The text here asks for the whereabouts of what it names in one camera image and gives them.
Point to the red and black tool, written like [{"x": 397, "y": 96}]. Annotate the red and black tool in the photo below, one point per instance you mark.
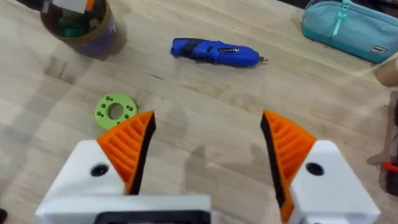
[{"x": 390, "y": 179}]

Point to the tub of small toys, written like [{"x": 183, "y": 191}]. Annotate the tub of small toys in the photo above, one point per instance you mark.
[{"x": 81, "y": 25}]

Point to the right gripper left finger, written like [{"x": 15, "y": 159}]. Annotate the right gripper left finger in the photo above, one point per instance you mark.
[{"x": 102, "y": 161}]

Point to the teal zip bag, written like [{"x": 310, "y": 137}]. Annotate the teal zip bag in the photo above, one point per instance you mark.
[{"x": 349, "y": 29}]

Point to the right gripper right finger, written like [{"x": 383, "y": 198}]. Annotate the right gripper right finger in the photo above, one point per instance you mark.
[{"x": 317, "y": 177}]

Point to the blue electric screwdriver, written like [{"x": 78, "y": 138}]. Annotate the blue electric screwdriver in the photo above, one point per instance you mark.
[{"x": 217, "y": 53}]

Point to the green disc with holes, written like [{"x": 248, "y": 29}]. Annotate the green disc with holes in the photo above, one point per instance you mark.
[{"x": 112, "y": 111}]

